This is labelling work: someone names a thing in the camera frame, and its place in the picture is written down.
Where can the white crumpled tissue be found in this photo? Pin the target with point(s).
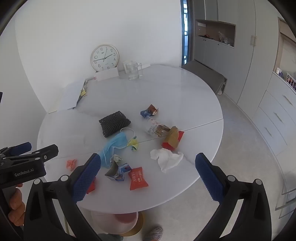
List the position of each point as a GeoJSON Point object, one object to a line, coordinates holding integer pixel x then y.
{"type": "Point", "coordinates": [166, 158]}

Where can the red snack packet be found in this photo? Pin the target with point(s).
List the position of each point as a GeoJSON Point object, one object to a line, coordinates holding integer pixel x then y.
{"type": "Point", "coordinates": [137, 177]}

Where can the tall grey cabinet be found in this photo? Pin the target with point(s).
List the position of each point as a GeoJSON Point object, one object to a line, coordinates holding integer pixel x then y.
{"type": "Point", "coordinates": [240, 69]}

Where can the clear plastic wrapper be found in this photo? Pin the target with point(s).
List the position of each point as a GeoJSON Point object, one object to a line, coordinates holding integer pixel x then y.
{"type": "Point", "coordinates": [155, 128]}

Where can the blue brown crumpled wrapper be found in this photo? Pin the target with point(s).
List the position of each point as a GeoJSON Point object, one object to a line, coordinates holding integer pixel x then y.
{"type": "Point", "coordinates": [149, 111]}

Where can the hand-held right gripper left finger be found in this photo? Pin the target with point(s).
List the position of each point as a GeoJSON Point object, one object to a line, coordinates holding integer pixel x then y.
{"type": "Point", "coordinates": [87, 178]}

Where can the small orange wrapper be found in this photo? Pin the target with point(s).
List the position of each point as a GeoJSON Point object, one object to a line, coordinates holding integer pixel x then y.
{"type": "Point", "coordinates": [71, 164]}

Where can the white pink table pedestal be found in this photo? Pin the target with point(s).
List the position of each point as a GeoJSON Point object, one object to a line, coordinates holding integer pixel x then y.
{"type": "Point", "coordinates": [111, 221]}

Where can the blue face mask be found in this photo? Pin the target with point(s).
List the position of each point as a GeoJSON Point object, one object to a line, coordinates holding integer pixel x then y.
{"type": "Point", "coordinates": [113, 144]}

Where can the round wall clock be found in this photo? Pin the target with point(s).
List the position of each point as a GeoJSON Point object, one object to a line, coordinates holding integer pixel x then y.
{"type": "Point", "coordinates": [105, 58]}

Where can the small red wrapper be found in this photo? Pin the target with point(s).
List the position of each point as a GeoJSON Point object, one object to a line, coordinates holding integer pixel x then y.
{"type": "Point", "coordinates": [92, 186]}

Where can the glass pitcher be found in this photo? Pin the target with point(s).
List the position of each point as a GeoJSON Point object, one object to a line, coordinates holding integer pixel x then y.
{"type": "Point", "coordinates": [133, 70]}

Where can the transparent chair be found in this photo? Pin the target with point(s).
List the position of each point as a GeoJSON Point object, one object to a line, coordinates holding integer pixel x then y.
{"type": "Point", "coordinates": [286, 197]}

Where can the dark window frame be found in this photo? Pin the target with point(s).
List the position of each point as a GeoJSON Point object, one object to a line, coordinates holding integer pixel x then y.
{"type": "Point", "coordinates": [185, 34]}

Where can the clear plastic bag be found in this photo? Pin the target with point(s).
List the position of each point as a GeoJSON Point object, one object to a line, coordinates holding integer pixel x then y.
{"type": "Point", "coordinates": [223, 37]}

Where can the grey chair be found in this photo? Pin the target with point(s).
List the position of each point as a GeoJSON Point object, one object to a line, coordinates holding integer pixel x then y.
{"type": "Point", "coordinates": [205, 74]}

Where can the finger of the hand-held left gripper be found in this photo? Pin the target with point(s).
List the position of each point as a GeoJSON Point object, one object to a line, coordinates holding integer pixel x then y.
{"type": "Point", "coordinates": [45, 153]}
{"type": "Point", "coordinates": [22, 147]}

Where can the person's left hand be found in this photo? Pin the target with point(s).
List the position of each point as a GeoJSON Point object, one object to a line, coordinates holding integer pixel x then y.
{"type": "Point", "coordinates": [16, 205]}

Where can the yellow green wrapper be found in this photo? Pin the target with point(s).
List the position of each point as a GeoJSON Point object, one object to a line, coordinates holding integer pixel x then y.
{"type": "Point", "coordinates": [134, 143]}

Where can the white paper sheet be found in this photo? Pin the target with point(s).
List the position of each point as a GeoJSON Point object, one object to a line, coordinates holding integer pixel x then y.
{"type": "Point", "coordinates": [72, 95]}

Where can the crumpled blue carton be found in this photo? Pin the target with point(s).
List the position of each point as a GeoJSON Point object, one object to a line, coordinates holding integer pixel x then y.
{"type": "Point", "coordinates": [116, 171]}

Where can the person's grey slipper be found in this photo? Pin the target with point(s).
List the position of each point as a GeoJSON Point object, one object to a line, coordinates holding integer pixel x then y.
{"type": "Point", "coordinates": [153, 234]}

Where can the yellow folded paper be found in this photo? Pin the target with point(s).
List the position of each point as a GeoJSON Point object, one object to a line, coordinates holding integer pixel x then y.
{"type": "Point", "coordinates": [83, 92]}

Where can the white card box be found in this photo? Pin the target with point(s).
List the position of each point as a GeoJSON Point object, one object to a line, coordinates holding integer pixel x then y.
{"type": "Point", "coordinates": [106, 74]}

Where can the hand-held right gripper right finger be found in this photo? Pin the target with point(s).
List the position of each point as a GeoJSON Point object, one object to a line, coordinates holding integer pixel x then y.
{"type": "Point", "coordinates": [209, 178]}

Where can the black foam net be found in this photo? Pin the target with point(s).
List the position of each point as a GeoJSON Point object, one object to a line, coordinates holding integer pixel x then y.
{"type": "Point", "coordinates": [114, 124]}

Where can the brown red paper box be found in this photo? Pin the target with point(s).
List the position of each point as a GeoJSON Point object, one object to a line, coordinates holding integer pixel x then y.
{"type": "Point", "coordinates": [172, 139]}

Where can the wooden door frame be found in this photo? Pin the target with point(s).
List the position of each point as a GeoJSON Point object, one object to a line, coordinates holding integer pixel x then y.
{"type": "Point", "coordinates": [285, 41]}

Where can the grey drawer unit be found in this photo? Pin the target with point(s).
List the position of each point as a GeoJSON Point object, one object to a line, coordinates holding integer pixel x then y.
{"type": "Point", "coordinates": [272, 115]}

